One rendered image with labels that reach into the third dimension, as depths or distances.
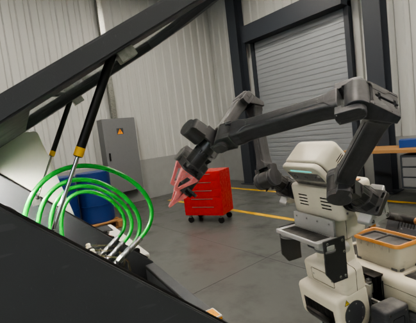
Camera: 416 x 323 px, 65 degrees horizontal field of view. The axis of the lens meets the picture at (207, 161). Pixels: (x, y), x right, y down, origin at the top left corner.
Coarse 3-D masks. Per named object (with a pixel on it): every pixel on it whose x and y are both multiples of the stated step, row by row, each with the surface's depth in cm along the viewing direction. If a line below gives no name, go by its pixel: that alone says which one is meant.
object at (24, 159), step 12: (24, 132) 119; (36, 132) 120; (12, 144) 117; (24, 144) 119; (36, 144) 121; (0, 156) 115; (12, 156) 117; (24, 156) 119; (36, 156) 121; (48, 156) 123; (0, 168) 115; (12, 168) 117; (24, 168) 119; (36, 168) 121; (12, 180) 117; (24, 180) 119; (36, 180) 121; (48, 180) 123; (60, 192) 125
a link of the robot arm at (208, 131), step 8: (192, 120) 99; (200, 120) 99; (184, 128) 101; (192, 128) 98; (200, 128) 98; (208, 128) 101; (216, 128) 103; (184, 136) 100; (192, 136) 99; (200, 136) 100; (208, 136) 99; (216, 144) 98; (224, 144) 96; (216, 152) 101
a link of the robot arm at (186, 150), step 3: (183, 147) 123; (186, 147) 123; (189, 147) 123; (180, 150) 124; (183, 150) 120; (186, 150) 121; (189, 150) 123; (180, 153) 120; (183, 153) 120; (186, 153) 120; (189, 153) 121; (213, 153) 125; (177, 156) 121; (186, 156) 120; (210, 156) 125; (213, 156) 125; (174, 159) 122; (177, 159) 120; (180, 159) 120; (210, 159) 124; (207, 162) 126; (210, 162) 125
